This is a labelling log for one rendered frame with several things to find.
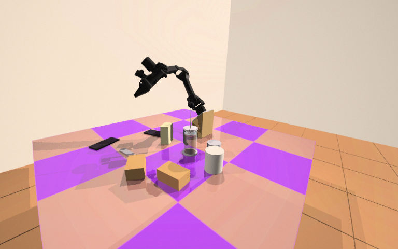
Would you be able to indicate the glass coffee press with plunger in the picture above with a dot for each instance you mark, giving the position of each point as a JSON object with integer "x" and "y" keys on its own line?
{"x": 190, "y": 137}

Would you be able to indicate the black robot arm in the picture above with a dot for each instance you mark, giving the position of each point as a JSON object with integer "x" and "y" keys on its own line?
{"x": 160, "y": 70}

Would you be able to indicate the white cylinder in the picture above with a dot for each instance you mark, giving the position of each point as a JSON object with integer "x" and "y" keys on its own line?
{"x": 214, "y": 156}

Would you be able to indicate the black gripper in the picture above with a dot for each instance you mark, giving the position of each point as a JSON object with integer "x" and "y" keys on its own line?
{"x": 146, "y": 85}

